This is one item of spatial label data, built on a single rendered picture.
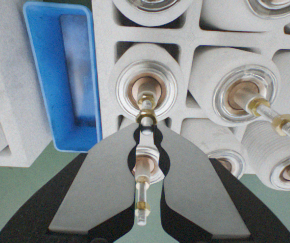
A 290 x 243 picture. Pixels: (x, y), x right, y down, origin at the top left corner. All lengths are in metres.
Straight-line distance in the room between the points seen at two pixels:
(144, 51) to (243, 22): 0.11
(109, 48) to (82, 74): 0.22
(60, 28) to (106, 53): 0.22
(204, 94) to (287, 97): 0.12
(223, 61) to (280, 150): 0.17
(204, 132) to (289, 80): 0.13
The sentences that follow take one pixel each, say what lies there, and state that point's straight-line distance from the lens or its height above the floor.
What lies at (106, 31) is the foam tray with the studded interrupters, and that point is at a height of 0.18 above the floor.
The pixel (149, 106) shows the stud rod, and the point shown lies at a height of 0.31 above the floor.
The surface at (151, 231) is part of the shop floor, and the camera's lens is 0.92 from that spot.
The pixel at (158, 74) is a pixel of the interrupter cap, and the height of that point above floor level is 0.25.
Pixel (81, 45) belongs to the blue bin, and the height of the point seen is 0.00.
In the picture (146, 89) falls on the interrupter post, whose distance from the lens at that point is 0.19.
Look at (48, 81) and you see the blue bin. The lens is 0.42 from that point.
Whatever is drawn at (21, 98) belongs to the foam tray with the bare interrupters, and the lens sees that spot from 0.40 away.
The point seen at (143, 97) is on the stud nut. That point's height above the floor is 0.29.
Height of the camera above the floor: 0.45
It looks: 62 degrees down
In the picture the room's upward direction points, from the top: 180 degrees counter-clockwise
